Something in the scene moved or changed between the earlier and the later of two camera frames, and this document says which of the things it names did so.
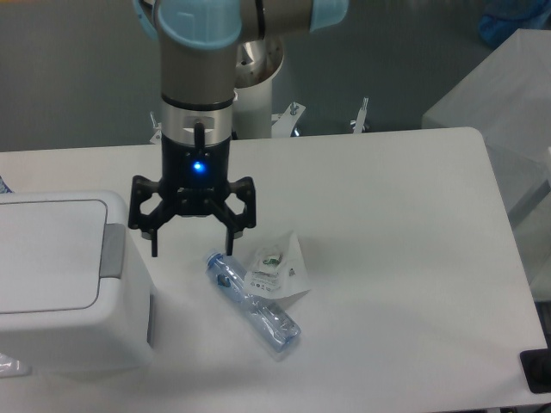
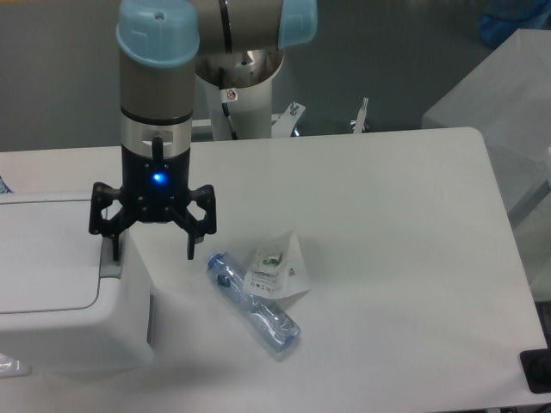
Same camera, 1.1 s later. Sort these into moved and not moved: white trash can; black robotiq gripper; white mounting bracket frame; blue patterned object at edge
Moved: black robotiq gripper
Not moved: blue patterned object at edge; white mounting bracket frame; white trash can
